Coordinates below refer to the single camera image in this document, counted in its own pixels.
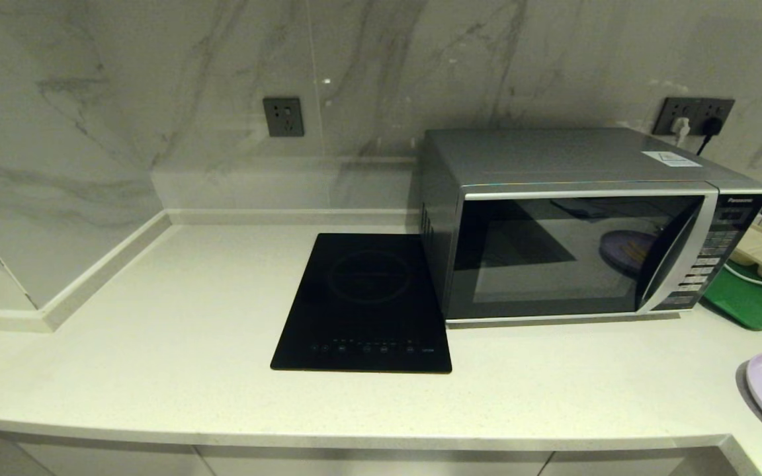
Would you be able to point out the black induction cooktop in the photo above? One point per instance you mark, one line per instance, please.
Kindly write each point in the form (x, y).
(354, 297)

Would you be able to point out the white power plug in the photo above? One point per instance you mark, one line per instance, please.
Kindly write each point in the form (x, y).
(681, 127)

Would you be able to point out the white base cabinet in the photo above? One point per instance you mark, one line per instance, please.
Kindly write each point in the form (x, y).
(123, 463)

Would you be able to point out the dark glass microwave door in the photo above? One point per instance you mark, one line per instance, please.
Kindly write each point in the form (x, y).
(553, 258)

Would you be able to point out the green plastic tray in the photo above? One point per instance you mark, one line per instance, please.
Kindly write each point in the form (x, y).
(755, 304)

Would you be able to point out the grey double wall socket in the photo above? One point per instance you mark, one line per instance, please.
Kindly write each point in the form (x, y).
(698, 107)

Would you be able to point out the silver Panasonic microwave oven body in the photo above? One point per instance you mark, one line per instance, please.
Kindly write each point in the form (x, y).
(553, 155)

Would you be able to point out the grey single wall socket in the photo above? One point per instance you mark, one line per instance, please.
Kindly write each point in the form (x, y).
(283, 118)

